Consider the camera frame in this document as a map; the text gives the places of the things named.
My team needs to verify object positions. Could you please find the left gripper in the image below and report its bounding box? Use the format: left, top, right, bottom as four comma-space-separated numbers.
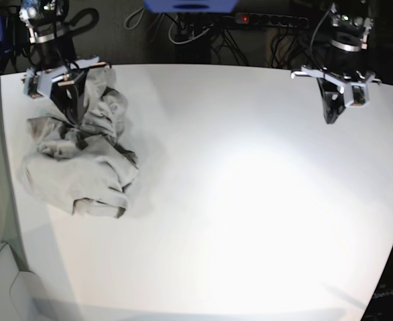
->
291, 65, 381, 124

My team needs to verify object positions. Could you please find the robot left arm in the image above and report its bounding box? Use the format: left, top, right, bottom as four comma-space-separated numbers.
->
291, 1, 381, 124

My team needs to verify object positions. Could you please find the white cable loop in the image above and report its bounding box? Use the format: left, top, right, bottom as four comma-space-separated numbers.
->
167, 13, 214, 45

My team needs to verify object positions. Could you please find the black power strip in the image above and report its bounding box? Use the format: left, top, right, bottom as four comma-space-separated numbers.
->
234, 13, 309, 29

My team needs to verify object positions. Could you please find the blue box overhead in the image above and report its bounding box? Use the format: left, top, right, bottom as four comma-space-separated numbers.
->
144, 0, 238, 13

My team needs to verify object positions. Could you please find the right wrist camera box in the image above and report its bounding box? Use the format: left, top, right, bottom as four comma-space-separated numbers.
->
22, 72, 41, 99

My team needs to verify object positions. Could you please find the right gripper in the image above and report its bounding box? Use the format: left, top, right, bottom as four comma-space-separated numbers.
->
24, 57, 112, 124

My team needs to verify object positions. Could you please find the grey side cabinet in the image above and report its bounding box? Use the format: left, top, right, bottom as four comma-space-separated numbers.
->
0, 244, 42, 320

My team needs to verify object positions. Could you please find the light grey t-shirt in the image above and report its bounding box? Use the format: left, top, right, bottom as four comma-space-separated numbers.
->
17, 67, 139, 219

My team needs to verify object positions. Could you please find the blue handled tool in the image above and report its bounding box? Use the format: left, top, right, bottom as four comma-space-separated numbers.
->
0, 16, 11, 59

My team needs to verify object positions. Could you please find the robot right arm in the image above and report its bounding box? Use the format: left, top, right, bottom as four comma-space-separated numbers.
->
19, 1, 110, 124

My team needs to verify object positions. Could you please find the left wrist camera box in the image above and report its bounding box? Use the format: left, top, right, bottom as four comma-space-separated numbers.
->
350, 85, 367, 108

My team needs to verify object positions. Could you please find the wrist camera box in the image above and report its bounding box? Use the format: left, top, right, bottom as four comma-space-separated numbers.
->
350, 85, 367, 108
22, 72, 41, 99

